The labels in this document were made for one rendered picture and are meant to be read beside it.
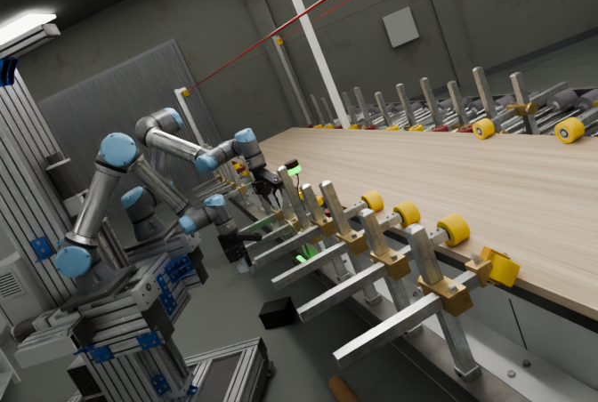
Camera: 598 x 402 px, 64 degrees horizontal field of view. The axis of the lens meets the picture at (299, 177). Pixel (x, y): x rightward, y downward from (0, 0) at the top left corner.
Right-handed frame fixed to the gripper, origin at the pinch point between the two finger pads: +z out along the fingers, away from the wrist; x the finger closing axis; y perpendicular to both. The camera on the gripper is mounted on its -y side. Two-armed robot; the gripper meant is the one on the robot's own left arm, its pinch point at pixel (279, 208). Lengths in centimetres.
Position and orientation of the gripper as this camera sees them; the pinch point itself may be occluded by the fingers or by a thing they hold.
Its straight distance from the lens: 199.5
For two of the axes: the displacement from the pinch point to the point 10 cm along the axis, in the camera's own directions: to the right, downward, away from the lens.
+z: 3.8, 8.9, 2.3
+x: -7.1, 4.5, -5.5
